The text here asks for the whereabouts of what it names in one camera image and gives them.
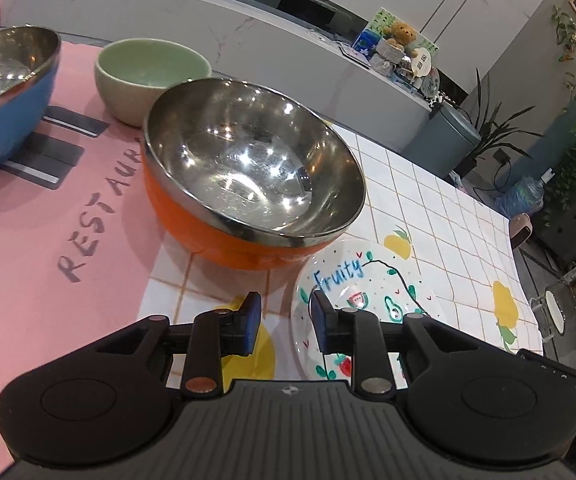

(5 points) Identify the pink heater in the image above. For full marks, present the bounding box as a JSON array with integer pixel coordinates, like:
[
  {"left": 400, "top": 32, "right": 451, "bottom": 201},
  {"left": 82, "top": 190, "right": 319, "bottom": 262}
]
[{"left": 509, "top": 212, "right": 537, "bottom": 250}]

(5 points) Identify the decorated display plate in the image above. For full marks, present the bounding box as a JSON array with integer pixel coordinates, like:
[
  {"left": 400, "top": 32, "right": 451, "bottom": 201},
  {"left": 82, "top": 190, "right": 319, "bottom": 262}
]
[{"left": 420, "top": 67, "right": 442, "bottom": 97}]

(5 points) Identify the teddy bear with picture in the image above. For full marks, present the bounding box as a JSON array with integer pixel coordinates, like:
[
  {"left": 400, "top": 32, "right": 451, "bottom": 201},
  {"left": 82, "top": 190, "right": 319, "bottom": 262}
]
[{"left": 352, "top": 7, "right": 440, "bottom": 67}]

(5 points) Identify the painted white plate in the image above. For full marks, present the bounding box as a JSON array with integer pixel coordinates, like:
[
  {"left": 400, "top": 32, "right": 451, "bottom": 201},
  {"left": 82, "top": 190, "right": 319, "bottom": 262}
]
[{"left": 291, "top": 238, "right": 442, "bottom": 382}]

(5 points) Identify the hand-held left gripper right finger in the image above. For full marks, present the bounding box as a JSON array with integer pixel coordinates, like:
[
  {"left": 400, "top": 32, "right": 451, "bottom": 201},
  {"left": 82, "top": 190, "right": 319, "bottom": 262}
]
[{"left": 309, "top": 290, "right": 475, "bottom": 397}]

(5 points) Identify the grey trash bin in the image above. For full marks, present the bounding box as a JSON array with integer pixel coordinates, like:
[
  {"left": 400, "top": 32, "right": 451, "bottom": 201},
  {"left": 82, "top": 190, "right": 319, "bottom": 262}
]
[{"left": 402, "top": 103, "right": 483, "bottom": 174}]

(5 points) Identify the pink placemat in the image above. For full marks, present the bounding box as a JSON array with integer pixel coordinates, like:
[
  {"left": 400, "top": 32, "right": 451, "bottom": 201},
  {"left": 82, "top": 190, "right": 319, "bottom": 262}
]
[{"left": 0, "top": 40, "right": 195, "bottom": 472}]

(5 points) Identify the white woven basket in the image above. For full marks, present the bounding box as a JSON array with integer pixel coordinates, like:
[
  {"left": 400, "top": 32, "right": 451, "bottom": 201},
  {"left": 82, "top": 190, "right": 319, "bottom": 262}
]
[{"left": 370, "top": 37, "right": 410, "bottom": 77}]

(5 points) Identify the white tablet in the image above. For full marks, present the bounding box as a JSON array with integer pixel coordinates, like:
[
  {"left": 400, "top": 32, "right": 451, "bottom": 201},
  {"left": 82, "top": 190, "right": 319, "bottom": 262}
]
[{"left": 337, "top": 44, "right": 372, "bottom": 69}]

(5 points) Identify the blue floral box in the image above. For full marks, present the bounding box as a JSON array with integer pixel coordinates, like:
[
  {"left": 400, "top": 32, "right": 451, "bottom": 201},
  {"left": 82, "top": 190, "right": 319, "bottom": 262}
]
[{"left": 355, "top": 29, "right": 380, "bottom": 57}]

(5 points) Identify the potted long leaf plant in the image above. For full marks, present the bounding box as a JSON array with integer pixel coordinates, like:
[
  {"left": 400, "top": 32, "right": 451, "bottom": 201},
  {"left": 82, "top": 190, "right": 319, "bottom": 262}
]
[{"left": 455, "top": 67, "right": 545, "bottom": 177}]

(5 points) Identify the white round fan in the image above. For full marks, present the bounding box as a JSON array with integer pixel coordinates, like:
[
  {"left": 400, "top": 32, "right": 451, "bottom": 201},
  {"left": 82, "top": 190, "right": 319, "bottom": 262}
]
[{"left": 407, "top": 47, "right": 433, "bottom": 77}]

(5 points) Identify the brown teddy bear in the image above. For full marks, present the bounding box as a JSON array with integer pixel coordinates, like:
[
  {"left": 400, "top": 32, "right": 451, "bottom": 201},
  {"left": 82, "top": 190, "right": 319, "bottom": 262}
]
[{"left": 385, "top": 22, "right": 418, "bottom": 49}]

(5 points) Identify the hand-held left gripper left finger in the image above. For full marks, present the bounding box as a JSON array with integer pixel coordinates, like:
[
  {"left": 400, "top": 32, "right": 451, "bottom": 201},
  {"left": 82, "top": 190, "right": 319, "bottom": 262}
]
[{"left": 88, "top": 291, "right": 264, "bottom": 396}]

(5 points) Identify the orange steel bowl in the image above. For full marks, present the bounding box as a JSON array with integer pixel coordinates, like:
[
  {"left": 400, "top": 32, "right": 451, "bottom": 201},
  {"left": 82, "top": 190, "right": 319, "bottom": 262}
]
[{"left": 140, "top": 78, "right": 368, "bottom": 272}]

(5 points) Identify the white round stool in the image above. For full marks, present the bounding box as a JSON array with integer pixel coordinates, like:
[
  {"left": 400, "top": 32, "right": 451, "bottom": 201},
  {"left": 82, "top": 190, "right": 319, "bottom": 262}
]
[{"left": 527, "top": 279, "right": 576, "bottom": 342}]

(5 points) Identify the hanging vine plant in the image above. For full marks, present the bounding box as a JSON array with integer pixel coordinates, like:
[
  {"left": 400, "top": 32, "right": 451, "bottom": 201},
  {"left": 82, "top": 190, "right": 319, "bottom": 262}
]
[{"left": 550, "top": 4, "right": 576, "bottom": 107}]

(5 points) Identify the blue water bottle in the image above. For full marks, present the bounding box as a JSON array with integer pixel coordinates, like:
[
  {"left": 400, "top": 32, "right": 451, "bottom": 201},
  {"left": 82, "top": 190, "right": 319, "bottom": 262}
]
[{"left": 495, "top": 167, "right": 554, "bottom": 219}]

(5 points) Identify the blue steel bowl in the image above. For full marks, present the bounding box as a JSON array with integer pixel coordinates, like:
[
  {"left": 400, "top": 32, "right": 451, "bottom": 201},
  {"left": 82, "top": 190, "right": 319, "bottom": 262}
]
[{"left": 0, "top": 25, "right": 63, "bottom": 171}]

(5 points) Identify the white marble tv console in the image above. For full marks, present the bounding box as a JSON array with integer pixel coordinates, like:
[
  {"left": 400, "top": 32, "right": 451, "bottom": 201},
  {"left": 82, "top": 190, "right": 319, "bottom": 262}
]
[{"left": 0, "top": 0, "right": 441, "bottom": 163}]

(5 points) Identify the green ceramic bowl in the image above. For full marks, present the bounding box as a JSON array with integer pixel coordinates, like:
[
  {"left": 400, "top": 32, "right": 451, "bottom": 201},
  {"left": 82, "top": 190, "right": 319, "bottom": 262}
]
[{"left": 93, "top": 38, "right": 213, "bottom": 128}]

